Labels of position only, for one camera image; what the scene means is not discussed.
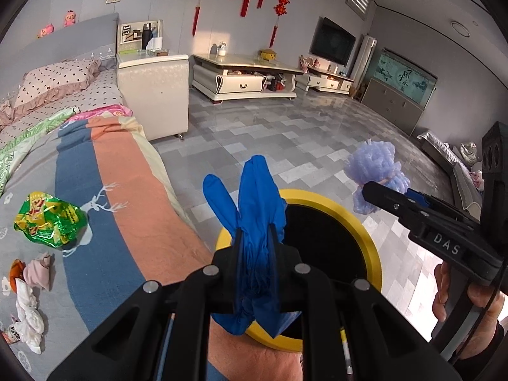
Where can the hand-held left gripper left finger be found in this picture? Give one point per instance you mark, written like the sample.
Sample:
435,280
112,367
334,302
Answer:
224,278

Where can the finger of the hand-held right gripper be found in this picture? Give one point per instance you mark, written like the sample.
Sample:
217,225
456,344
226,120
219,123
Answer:
391,204
418,197

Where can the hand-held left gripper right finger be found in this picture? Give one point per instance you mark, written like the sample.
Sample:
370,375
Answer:
287,278

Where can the purple foam fruit net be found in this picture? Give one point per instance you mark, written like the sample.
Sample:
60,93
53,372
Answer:
371,166

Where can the yellow rimmed black trash bin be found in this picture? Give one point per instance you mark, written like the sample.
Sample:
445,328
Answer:
329,238

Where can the blue rubber glove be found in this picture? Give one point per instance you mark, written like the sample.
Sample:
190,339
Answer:
258,206

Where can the green snack bag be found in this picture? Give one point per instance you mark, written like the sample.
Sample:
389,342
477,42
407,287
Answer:
47,218

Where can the pink cloth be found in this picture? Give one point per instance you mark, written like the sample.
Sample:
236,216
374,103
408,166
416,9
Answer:
37,274

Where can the white tissue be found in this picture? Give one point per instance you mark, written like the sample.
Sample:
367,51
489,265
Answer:
29,317

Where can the pink white snack wrapper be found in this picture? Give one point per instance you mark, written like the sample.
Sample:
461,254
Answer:
15,331

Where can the person's right forearm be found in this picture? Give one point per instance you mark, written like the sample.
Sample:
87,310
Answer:
484,351

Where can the person's right hand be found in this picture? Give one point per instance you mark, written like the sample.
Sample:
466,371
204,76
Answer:
440,293

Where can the grey sofa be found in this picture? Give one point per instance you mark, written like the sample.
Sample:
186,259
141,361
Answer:
444,151

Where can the white plush toy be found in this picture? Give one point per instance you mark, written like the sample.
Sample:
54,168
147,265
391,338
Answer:
469,151

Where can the grey low cabinet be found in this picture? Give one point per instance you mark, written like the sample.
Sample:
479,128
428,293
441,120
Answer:
393,107

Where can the glass fish tank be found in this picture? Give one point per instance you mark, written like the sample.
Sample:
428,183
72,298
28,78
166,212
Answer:
405,77

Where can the white television cabinet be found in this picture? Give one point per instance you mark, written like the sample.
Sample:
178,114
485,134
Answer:
329,83

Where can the white standing air conditioner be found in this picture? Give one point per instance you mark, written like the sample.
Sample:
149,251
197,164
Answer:
365,59

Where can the small pink doll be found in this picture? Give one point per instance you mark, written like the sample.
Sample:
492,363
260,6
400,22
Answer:
307,63

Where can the round ceiling lamp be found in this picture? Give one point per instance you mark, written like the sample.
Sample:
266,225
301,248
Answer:
460,27

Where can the white coffee table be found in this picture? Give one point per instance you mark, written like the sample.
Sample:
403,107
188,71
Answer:
238,83

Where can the white bedside cabinet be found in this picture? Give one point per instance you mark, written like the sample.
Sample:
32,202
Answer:
154,95

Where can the pink floral sheet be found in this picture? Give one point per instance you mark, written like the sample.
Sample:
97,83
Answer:
103,112

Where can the small white bottle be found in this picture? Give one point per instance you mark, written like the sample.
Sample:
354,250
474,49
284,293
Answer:
222,50

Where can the light green patterned quilt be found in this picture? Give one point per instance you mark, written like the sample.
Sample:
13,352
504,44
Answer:
24,143

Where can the white tissue box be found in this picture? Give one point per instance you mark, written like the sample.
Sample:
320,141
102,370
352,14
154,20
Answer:
155,43

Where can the black thermos bottle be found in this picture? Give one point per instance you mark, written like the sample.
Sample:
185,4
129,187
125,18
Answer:
147,37

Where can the pink dotted pillow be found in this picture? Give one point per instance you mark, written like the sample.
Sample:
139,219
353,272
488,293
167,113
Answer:
51,81

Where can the pink dotted duvet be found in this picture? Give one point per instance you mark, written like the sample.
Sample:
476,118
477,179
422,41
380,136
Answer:
4,113

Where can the grey upholstered bed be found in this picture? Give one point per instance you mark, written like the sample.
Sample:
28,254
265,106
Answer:
79,35

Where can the pink plush toy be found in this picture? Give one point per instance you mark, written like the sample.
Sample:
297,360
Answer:
47,31
70,18

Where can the black wall television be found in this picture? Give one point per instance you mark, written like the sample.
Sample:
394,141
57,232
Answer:
333,41

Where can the louvred wall window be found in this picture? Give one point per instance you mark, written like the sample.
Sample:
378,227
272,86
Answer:
359,0

